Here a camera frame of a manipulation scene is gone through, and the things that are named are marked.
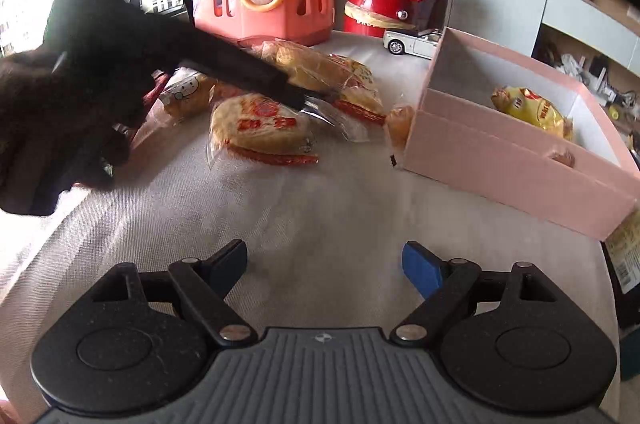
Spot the bread roll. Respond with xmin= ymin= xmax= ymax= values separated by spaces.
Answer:
xmin=385 ymin=104 xmax=416 ymax=167

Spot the white shelf clutter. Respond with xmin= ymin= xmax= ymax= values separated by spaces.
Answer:
xmin=542 ymin=41 xmax=640 ymax=120

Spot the red print cake packet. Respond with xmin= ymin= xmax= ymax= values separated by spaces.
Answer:
xmin=206 ymin=91 xmax=321 ymax=167
xmin=250 ymin=39 xmax=386 ymax=142

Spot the pink cardboard box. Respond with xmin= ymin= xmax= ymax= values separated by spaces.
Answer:
xmin=402 ymin=26 xmax=640 ymax=242

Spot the person's left hand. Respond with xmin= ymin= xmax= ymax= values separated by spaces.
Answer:
xmin=0 ymin=48 xmax=132 ymax=216

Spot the flat yellow packet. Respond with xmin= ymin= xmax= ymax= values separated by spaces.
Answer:
xmin=602 ymin=209 xmax=640 ymax=292

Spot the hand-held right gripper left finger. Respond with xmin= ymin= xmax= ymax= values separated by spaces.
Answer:
xmin=90 ymin=239 xmax=258 ymax=347

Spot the yellow snack packet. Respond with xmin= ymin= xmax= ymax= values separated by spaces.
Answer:
xmin=490 ymin=85 xmax=575 ymax=141

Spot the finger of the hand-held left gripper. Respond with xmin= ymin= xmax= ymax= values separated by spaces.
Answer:
xmin=170 ymin=31 xmax=307 ymax=111

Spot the wooden shelf unit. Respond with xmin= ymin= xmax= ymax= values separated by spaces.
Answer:
xmin=530 ymin=0 xmax=640 ymax=155

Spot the cartoon face bread packet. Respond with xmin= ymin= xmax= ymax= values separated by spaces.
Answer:
xmin=142 ymin=69 xmax=218 ymax=120

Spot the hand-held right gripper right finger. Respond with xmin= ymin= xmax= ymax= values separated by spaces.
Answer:
xmin=390 ymin=240 xmax=551 ymax=347

